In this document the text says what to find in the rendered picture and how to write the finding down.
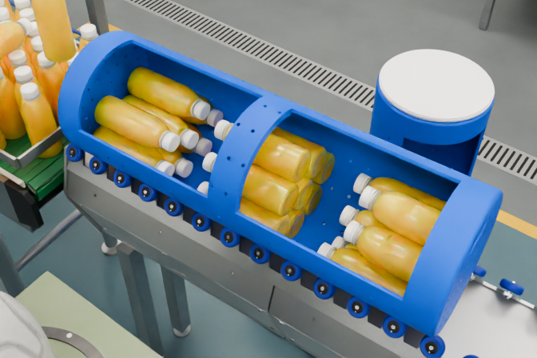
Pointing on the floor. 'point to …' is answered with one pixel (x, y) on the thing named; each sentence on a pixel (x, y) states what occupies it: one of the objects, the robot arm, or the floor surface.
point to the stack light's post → (94, 1)
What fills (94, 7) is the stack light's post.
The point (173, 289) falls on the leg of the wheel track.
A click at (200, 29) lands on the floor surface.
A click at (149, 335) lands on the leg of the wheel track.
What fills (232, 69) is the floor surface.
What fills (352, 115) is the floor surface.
